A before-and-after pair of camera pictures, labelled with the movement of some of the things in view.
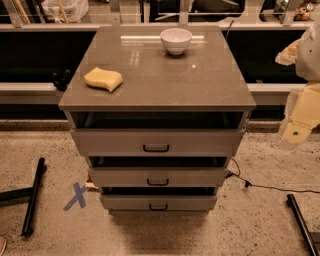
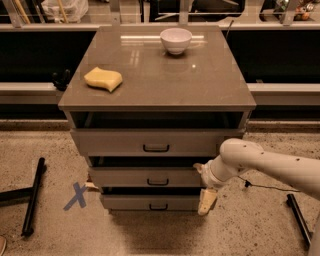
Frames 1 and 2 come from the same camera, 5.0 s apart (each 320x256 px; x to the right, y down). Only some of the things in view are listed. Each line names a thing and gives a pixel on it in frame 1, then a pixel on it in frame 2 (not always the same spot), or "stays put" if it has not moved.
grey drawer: (158, 176) stays put
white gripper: (309, 56) to (208, 177)
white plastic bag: (74, 10) stays put
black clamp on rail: (61, 80) stays put
